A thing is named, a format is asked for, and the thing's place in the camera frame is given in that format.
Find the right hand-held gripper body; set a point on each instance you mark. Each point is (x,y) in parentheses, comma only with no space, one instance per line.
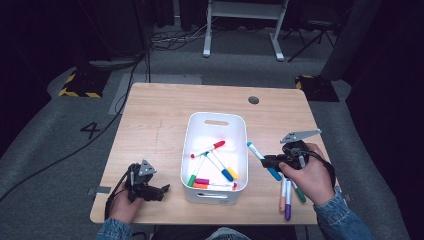
(295,153)

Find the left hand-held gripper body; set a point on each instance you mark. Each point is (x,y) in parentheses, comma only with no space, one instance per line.
(141,181)

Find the blue marker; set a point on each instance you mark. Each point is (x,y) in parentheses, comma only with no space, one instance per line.
(226,172)
(255,150)

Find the salmon marker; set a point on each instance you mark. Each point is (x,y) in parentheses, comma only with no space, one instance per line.
(283,196)

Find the green marker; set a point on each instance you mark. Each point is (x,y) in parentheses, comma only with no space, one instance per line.
(192,179)
(300,195)

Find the purple marker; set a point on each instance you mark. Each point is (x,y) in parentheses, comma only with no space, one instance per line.
(288,206)

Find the white plastic bin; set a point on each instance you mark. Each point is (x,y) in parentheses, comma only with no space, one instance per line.
(216,133)

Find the person's left hand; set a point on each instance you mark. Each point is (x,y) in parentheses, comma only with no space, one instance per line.
(123,208)

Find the person's right hand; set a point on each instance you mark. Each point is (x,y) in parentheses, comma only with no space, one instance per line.
(313,180)

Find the orange marker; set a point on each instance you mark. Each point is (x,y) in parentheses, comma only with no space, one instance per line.
(200,186)

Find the magenta marker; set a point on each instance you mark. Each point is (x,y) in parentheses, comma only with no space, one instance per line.
(202,181)

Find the yellow marker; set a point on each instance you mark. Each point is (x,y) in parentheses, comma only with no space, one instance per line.
(232,173)

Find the grey tape strip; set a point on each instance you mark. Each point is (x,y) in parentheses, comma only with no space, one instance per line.
(101,190)

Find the red marker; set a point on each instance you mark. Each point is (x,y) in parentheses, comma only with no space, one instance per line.
(210,148)

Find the black yellow striped stand base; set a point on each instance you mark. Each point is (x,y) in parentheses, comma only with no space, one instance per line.
(85,83)
(318,88)

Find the grey flat stand foot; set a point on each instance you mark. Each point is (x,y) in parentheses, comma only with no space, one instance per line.
(111,63)

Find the grey column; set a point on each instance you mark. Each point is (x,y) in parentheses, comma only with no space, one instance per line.
(350,36)

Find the black tripod stand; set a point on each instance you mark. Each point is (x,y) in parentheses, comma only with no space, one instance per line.
(315,25)

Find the white desk frame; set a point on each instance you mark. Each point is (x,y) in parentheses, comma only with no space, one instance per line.
(245,10)

